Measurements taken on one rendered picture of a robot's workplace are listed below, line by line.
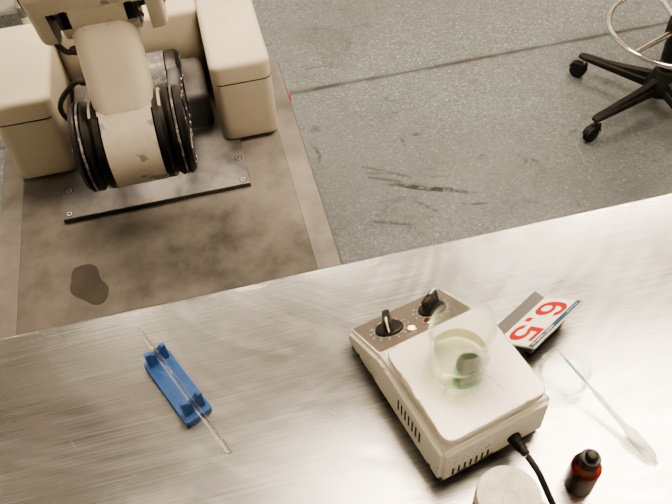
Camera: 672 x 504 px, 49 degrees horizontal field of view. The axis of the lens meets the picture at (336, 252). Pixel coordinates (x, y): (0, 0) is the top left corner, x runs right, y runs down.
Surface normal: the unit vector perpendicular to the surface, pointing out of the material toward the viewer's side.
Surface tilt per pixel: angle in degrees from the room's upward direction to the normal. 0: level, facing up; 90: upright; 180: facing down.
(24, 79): 0
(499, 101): 0
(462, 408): 0
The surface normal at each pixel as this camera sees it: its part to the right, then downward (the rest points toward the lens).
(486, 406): -0.04, -0.64
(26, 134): 0.23, 0.74
